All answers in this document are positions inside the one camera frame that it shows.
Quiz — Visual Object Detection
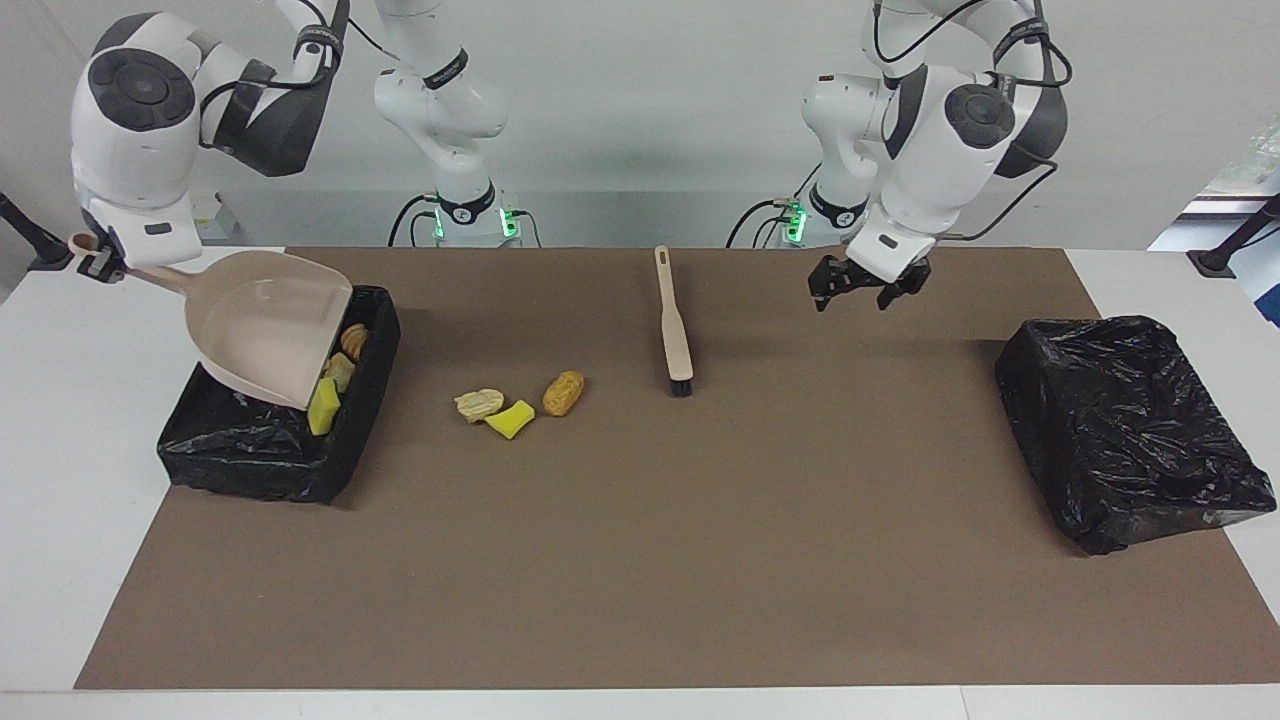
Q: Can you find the beige brush with black bristles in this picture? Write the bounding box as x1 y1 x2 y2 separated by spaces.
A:
654 245 695 398

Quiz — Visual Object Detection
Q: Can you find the beige plastic dustpan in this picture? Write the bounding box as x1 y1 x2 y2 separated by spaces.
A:
67 232 354 411

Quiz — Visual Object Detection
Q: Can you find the green and yellow sponge piece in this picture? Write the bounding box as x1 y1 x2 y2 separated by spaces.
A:
306 377 343 438

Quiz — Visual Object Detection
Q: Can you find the brown oval sponge lump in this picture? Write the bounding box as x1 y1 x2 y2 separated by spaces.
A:
542 371 586 418

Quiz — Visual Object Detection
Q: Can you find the small yellow sponge piece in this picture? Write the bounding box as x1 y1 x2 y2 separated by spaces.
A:
485 400 537 441

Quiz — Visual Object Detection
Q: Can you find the bin lined with black bag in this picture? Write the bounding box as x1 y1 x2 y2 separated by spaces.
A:
157 284 402 505
995 315 1278 556

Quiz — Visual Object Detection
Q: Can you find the black clamp stand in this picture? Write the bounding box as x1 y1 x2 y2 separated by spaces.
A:
1187 195 1280 279
0 192 82 273

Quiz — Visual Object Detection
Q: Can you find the brown table mat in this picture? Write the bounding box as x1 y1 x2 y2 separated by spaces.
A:
75 247 1280 691

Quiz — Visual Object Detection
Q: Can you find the black left base cable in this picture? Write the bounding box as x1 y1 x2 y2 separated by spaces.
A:
726 196 801 248

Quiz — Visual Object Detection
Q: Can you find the black base cable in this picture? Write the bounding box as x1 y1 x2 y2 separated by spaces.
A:
726 196 801 248
387 193 442 248

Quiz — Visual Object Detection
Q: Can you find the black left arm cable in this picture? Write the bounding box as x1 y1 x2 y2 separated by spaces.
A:
870 0 1073 243

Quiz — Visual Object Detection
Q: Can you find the black right base cable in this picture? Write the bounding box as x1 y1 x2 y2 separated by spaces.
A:
387 193 442 248

